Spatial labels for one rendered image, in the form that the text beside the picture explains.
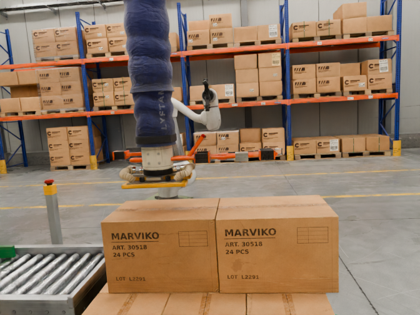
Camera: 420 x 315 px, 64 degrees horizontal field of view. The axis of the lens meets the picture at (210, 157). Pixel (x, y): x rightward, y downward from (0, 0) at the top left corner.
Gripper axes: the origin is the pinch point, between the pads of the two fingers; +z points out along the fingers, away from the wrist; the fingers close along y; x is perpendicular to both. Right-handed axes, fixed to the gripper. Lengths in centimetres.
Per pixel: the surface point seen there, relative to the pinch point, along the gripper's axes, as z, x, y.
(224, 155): 24.2, -10.1, 33.8
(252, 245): 42, -23, 78
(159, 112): 30.2, 21.8, 9.1
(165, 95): 27.2, 18.4, 0.6
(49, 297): 51, 82, 98
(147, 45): 32.8, 24.5, -24.1
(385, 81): -693, -399, -32
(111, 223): 40, 50, 64
